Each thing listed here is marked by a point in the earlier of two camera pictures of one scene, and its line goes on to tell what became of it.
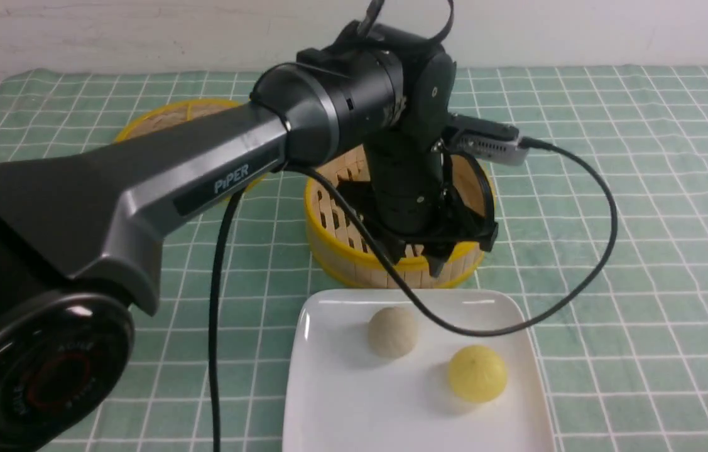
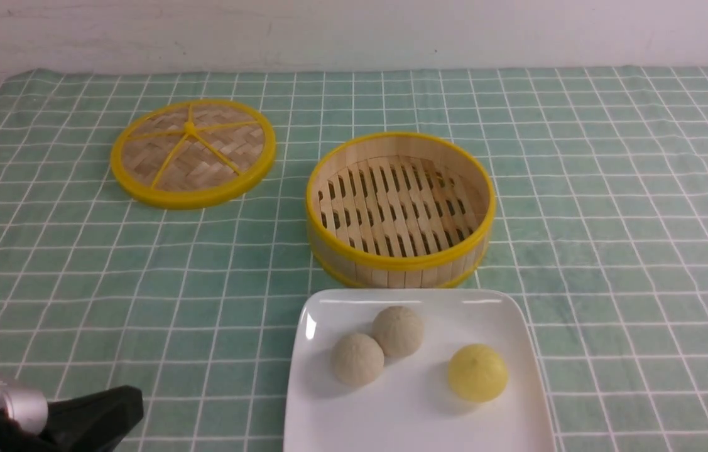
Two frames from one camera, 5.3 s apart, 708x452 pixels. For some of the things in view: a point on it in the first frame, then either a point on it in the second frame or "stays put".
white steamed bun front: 392,332 stays put
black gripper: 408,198 -> 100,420
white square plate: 344,396 stays put
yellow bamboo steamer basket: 343,245 stays put
